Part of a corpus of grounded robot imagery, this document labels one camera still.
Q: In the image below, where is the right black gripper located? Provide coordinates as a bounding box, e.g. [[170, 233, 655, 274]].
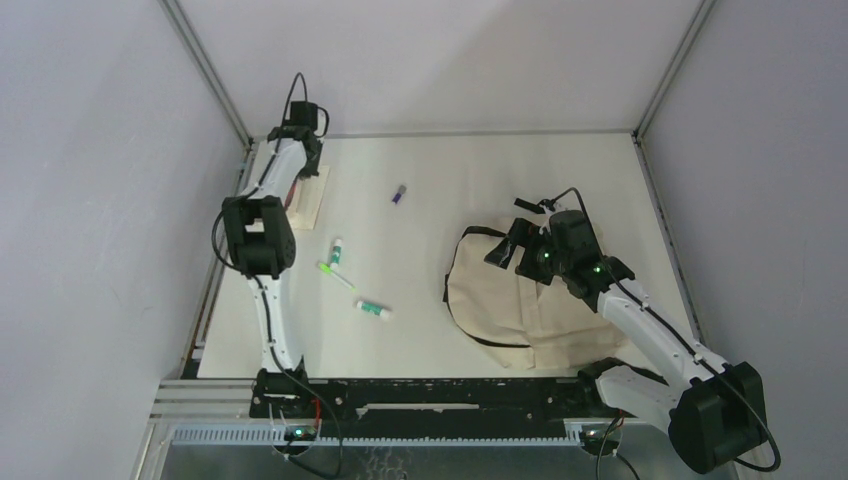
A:
[[484, 217, 571, 286]]

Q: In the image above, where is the beige canvas backpack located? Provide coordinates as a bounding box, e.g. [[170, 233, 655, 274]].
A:
[[443, 214, 629, 370]]

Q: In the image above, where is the Jane Eyre paperback book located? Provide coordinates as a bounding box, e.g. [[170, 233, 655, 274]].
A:
[[285, 165, 331, 230]]

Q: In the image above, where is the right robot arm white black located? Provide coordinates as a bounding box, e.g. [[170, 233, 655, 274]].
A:
[[484, 210, 777, 474]]

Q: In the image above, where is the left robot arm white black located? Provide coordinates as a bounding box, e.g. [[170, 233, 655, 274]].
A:
[[213, 100, 329, 417]]

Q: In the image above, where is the purple grey USB stick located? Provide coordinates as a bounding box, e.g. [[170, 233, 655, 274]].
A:
[[391, 185, 407, 205]]

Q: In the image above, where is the green white glue stick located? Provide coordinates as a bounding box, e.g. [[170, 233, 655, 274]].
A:
[[355, 300, 392, 320]]

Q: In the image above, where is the green pen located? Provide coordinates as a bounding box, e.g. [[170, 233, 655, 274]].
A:
[[318, 262, 356, 291]]

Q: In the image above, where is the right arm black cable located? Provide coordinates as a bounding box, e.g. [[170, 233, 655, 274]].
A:
[[537, 186, 783, 474]]

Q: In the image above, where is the black mounting base rail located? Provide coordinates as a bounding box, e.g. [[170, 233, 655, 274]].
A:
[[249, 377, 617, 438]]

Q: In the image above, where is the white slotted cable duct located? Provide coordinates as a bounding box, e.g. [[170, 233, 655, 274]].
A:
[[170, 424, 584, 447]]

